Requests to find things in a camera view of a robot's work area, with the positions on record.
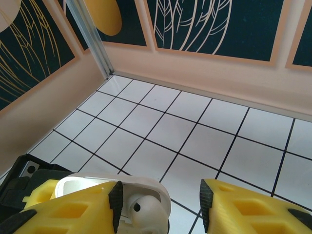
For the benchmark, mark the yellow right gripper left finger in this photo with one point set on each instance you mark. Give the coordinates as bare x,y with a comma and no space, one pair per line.
73,214

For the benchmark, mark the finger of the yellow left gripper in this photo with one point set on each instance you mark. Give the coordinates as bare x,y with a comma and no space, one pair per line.
41,192

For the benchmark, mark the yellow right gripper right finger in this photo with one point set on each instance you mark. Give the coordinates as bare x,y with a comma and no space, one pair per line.
243,209

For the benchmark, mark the white earbuds charging case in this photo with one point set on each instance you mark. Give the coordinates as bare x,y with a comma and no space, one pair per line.
151,186

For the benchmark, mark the aluminium frame post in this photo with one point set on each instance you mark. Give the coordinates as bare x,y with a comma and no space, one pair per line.
92,36

